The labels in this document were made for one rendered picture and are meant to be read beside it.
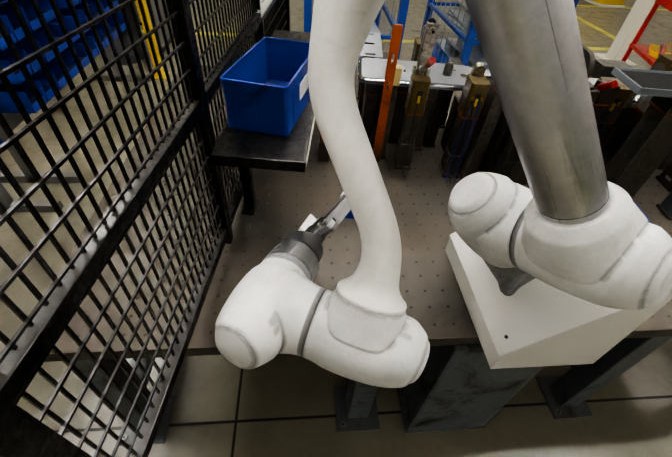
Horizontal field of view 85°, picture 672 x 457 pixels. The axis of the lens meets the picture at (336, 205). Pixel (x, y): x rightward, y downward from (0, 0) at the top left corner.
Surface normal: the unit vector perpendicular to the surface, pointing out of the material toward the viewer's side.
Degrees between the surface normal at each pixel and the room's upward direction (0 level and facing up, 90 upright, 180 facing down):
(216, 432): 0
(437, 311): 0
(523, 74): 103
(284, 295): 13
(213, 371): 0
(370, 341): 46
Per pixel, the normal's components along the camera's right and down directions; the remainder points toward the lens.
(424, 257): 0.06, -0.73
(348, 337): -0.20, -0.06
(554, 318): -0.66, -0.51
